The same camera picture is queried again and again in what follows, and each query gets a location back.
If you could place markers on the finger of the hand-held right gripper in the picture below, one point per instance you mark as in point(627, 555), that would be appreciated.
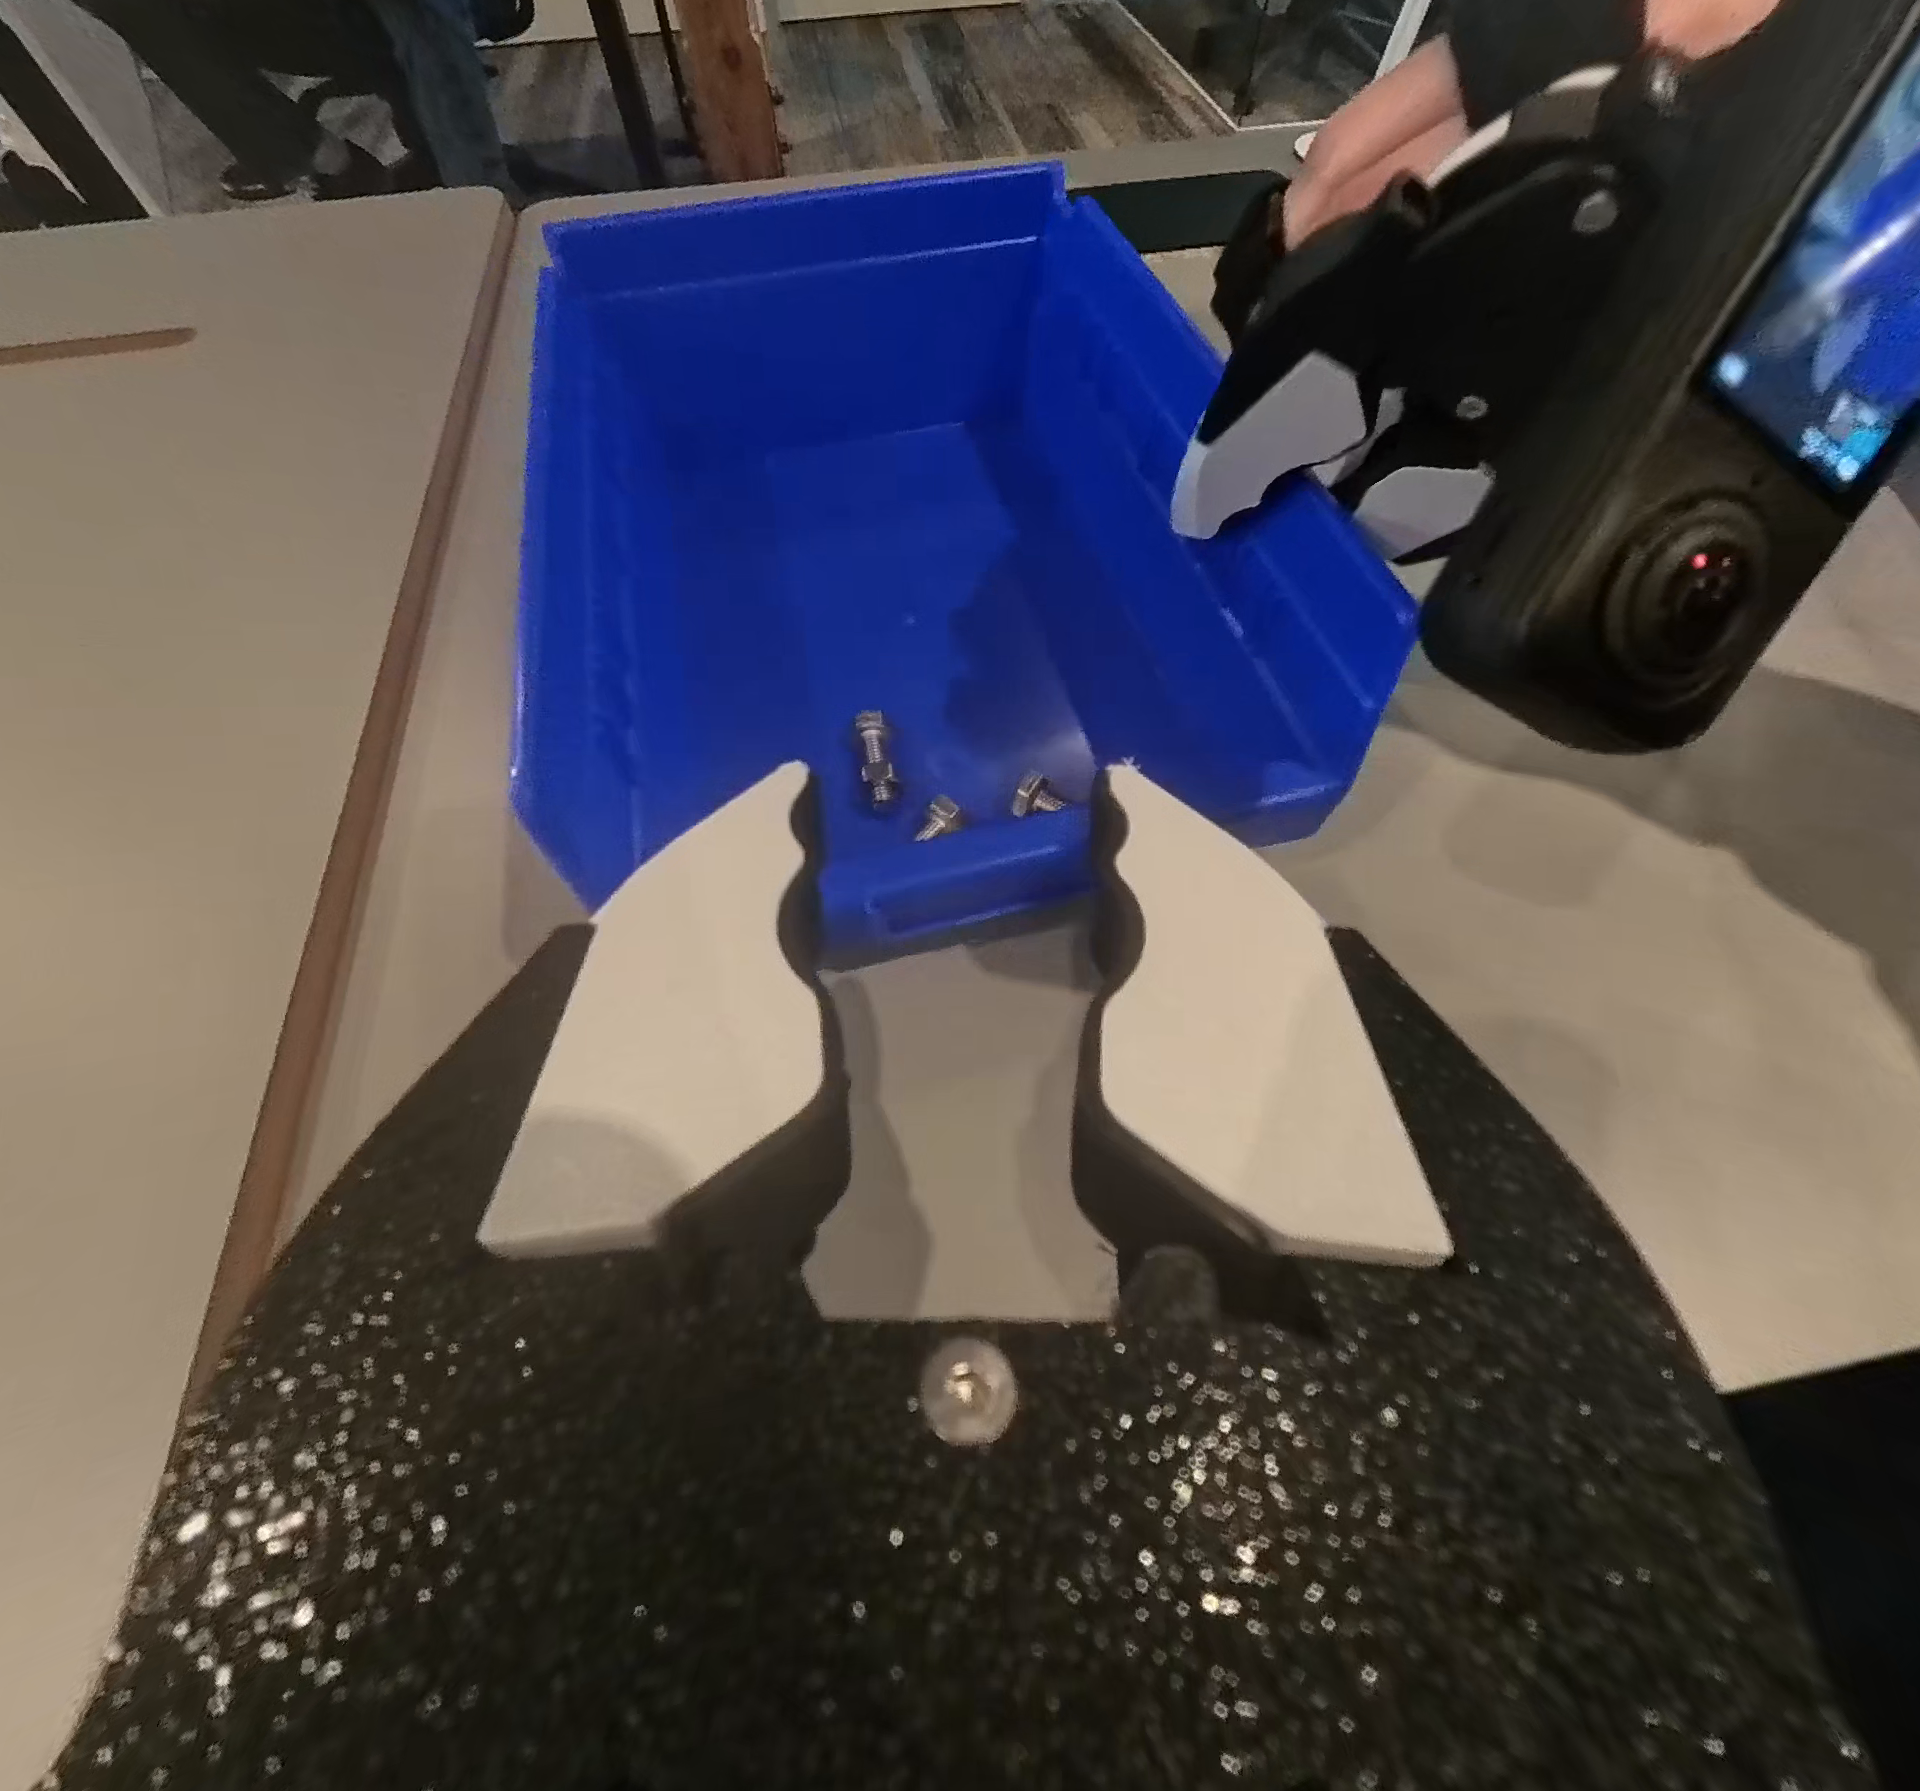
point(1426, 517)
point(1276, 420)

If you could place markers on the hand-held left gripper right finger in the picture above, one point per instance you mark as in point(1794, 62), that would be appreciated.
point(1246, 1070)

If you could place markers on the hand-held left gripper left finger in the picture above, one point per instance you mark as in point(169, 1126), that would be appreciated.
point(675, 1043)

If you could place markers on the steel bolt with nut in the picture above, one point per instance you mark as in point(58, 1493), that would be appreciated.
point(874, 762)

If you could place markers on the steel hex bolt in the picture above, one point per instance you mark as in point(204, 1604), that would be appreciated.
point(941, 818)
point(1034, 791)

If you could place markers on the blue plastic bin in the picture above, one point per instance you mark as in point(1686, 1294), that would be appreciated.
point(842, 517)

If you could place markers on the black tripod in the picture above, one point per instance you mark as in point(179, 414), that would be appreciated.
point(608, 20)

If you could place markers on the wooden post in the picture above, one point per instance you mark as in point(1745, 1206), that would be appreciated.
point(712, 20)

